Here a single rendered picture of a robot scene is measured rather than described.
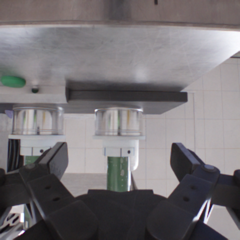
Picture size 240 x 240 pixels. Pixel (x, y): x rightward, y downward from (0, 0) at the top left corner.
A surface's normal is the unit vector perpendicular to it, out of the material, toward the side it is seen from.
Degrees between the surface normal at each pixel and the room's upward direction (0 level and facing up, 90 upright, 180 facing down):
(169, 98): 90
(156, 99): 90
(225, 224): 90
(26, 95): 45
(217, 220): 90
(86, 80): 0
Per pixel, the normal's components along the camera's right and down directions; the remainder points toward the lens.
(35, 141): 0.32, -0.07
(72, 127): 0.01, -0.09
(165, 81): 0.00, 1.00
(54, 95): 0.00, 0.65
